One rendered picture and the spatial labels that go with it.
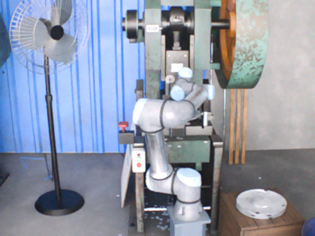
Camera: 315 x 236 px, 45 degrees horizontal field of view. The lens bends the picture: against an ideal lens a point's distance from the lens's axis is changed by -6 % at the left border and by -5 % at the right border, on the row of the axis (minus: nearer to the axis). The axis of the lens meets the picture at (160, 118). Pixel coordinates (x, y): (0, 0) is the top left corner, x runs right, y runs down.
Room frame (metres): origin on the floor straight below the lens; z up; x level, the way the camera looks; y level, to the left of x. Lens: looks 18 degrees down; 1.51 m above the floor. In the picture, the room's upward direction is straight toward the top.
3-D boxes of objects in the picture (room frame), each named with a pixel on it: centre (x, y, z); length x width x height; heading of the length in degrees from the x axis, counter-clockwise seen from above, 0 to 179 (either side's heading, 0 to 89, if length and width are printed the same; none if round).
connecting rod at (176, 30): (2.52, -0.10, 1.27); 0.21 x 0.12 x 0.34; 2
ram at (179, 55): (2.48, -0.10, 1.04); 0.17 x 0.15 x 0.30; 2
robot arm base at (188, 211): (1.76, -0.14, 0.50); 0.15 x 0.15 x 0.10
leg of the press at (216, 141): (2.67, -0.36, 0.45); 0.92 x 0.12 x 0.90; 2
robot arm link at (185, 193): (1.76, -0.13, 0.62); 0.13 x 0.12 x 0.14; 69
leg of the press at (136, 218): (2.65, 0.17, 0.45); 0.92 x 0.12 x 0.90; 2
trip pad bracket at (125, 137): (2.28, 0.21, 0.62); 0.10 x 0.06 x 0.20; 92
